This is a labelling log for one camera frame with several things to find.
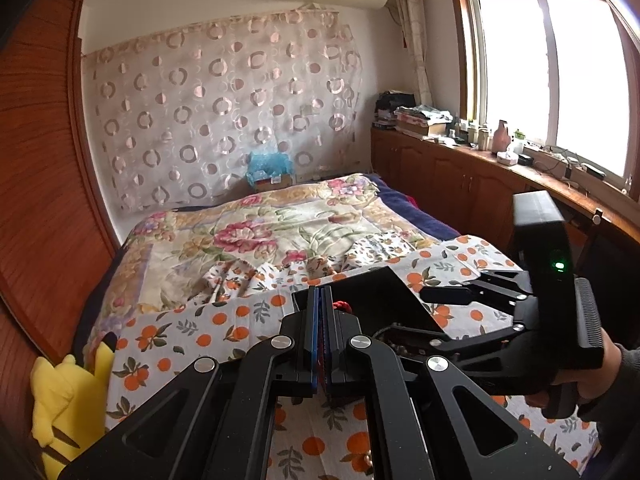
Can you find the navy blue blanket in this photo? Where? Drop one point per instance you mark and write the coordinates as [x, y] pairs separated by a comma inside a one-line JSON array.
[[401, 204]]

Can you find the window frame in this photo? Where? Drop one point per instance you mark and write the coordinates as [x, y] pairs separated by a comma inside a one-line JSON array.
[[561, 74]]

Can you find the person's right hand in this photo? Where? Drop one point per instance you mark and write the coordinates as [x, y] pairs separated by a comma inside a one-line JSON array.
[[591, 384]]

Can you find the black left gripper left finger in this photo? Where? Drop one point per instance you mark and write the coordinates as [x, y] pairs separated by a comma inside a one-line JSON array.
[[215, 419]]

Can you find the wooden wardrobe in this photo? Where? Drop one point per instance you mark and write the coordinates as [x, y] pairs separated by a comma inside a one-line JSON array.
[[55, 243]]

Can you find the pink ceramic vase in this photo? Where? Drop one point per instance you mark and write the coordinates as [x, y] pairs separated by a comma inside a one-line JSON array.
[[501, 138]]

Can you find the pile of clothes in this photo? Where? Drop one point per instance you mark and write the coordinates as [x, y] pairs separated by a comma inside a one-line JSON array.
[[399, 111]]

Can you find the floral quilt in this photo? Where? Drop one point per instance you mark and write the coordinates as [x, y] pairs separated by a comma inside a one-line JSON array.
[[248, 245]]

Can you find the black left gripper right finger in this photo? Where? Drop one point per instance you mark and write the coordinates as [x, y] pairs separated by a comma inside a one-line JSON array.
[[427, 419]]

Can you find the black square jewelry box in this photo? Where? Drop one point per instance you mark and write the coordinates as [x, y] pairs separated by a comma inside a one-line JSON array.
[[382, 307]]

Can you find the blue plastic bag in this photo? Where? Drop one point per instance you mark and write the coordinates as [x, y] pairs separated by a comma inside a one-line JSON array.
[[265, 166]]

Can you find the yellow plush toy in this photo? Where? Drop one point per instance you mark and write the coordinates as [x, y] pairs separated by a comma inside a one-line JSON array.
[[69, 405]]

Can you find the orange print bed sheet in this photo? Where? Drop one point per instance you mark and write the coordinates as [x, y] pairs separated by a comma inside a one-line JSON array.
[[449, 263]]

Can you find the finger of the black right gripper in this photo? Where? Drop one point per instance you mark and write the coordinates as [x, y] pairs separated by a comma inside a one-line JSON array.
[[507, 291], [417, 344]]

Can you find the circle pattern curtain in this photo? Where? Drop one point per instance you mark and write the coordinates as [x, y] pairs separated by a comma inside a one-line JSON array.
[[177, 117]]

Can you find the cardboard box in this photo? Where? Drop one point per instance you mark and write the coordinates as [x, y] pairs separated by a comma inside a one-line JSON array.
[[274, 183]]

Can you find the wooden window cabinet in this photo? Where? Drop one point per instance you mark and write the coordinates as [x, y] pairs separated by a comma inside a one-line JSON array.
[[472, 193]]

